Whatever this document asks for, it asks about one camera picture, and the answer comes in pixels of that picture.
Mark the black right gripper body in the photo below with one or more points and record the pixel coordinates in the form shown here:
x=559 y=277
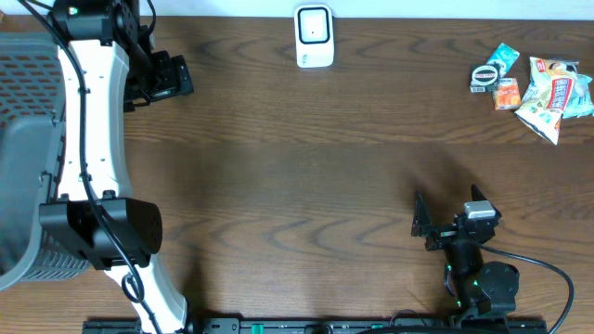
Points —
x=441 y=236

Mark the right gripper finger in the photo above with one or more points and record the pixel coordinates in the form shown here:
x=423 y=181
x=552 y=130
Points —
x=421 y=224
x=477 y=194

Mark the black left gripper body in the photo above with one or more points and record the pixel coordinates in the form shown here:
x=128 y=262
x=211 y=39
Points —
x=165 y=77

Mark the orange small box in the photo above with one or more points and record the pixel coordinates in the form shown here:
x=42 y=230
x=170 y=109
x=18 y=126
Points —
x=507 y=95

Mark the dark green round-label packet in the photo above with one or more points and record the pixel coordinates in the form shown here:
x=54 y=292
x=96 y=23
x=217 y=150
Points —
x=484 y=78

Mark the yellow snack bag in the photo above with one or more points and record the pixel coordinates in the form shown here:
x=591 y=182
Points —
x=546 y=98

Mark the teal snack packet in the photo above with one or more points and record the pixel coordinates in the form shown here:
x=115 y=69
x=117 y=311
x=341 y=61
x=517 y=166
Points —
x=580 y=103

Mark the light teal small packet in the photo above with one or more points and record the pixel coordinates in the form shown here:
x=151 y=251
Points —
x=503 y=58

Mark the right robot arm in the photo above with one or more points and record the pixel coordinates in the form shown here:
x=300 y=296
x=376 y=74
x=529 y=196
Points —
x=485 y=291

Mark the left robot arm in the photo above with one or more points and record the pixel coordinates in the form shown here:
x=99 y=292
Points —
x=110 y=67

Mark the white barcode scanner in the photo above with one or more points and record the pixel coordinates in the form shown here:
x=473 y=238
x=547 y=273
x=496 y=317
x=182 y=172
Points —
x=314 y=36

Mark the grey plastic mesh basket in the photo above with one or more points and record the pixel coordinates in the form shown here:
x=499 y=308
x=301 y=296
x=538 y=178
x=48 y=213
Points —
x=32 y=146

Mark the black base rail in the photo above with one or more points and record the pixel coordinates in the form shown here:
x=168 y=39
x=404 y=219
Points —
x=260 y=326

